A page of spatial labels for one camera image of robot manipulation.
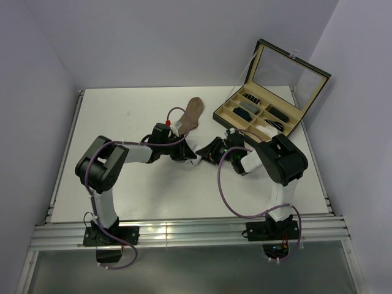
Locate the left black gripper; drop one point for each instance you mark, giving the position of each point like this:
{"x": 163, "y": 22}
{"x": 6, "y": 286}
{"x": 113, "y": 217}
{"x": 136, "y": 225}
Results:
{"x": 184, "y": 152}

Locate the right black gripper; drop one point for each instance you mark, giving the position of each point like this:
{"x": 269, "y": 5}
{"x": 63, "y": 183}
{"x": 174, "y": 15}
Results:
{"x": 211, "y": 148}

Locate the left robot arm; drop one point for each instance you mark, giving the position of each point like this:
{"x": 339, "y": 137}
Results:
{"x": 100, "y": 167}

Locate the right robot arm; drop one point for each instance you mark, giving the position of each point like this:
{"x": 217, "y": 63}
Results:
{"x": 282, "y": 160}

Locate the grey rolled sock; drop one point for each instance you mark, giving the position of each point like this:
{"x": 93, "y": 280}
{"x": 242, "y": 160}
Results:
{"x": 251, "y": 108}

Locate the white rolled sock in box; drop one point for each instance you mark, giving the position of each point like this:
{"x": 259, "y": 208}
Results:
{"x": 269, "y": 130}

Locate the black white striped rolled sock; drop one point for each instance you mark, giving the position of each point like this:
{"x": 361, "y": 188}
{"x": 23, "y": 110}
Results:
{"x": 252, "y": 98}

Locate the dark striped rolled sock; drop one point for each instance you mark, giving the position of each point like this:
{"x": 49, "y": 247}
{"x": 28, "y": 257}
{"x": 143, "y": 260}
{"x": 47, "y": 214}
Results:
{"x": 279, "y": 126}

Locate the black compartment storage box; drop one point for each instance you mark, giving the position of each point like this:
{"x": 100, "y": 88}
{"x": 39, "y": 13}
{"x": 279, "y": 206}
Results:
{"x": 279, "y": 79}

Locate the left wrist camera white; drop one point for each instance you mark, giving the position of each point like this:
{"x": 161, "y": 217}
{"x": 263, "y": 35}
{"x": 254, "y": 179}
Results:
{"x": 174, "y": 127}

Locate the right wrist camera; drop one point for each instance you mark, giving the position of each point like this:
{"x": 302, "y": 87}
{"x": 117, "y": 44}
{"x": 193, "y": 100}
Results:
{"x": 231, "y": 131}

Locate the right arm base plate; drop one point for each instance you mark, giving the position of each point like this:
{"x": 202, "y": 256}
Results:
{"x": 269, "y": 230}

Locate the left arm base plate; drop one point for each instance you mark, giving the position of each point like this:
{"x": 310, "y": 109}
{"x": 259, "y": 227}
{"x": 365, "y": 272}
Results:
{"x": 95, "y": 237}

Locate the aluminium frame rail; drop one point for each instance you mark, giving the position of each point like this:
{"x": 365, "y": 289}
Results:
{"x": 184, "y": 233}

